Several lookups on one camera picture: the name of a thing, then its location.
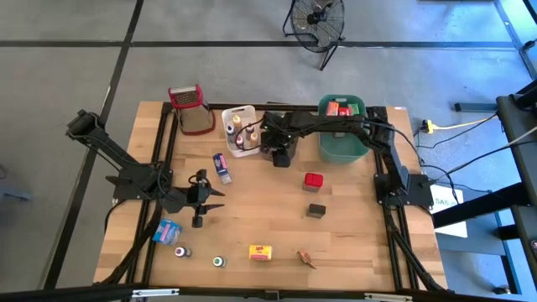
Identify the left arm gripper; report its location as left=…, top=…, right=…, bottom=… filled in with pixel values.
left=180, top=169, right=227, bottom=229

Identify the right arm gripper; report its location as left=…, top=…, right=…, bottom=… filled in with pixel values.
left=258, top=111, right=300, bottom=169

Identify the blue Frosted Flakes cereal box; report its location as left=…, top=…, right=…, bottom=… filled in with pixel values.
left=211, top=153, right=233, bottom=186

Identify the red smoked paprika tin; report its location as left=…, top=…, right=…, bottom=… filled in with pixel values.
left=302, top=172, right=325, bottom=193

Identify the yellow Corn Pops cereal box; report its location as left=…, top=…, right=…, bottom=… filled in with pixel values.
left=248, top=244, right=274, bottom=262

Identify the dark green black pepper tin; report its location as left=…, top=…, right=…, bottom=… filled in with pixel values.
left=305, top=203, right=327, bottom=220

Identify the brown spice packet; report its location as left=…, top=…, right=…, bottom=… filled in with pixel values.
left=295, top=250, right=317, bottom=270

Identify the grey-brown plastic bin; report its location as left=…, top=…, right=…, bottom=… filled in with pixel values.
left=260, top=125, right=300, bottom=164

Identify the white plastic bin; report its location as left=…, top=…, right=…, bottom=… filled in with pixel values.
left=221, top=104, right=263, bottom=159

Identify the blue and pink cereal box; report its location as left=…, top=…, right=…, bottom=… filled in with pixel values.
left=151, top=217, right=183, bottom=247

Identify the green plastic bin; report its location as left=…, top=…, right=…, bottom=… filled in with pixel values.
left=317, top=94, right=374, bottom=164

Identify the black floor fan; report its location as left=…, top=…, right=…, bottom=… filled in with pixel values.
left=281, top=0, right=346, bottom=71

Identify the blue metal bar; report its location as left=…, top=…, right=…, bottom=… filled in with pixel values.
left=454, top=102, right=498, bottom=113

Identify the white paper sheet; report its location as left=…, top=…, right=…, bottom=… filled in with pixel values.
left=430, top=184, right=469, bottom=239

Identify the black metal workbench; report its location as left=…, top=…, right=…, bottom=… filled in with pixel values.
left=431, top=79, right=537, bottom=286

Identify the black aluminium rig frame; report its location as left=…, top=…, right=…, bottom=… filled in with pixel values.
left=0, top=102, right=537, bottom=302

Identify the red-framed wire mesh basket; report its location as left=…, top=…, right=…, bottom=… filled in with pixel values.
left=167, top=82, right=217, bottom=136

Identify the black cable bundle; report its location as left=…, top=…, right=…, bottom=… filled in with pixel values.
left=385, top=207, right=446, bottom=293
left=100, top=200, right=164, bottom=286

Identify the silver metal bracket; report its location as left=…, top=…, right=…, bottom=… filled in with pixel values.
left=363, top=292, right=413, bottom=302
left=131, top=288, right=180, bottom=299

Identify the yellow extension cord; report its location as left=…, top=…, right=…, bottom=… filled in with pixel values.
left=422, top=112, right=500, bottom=134

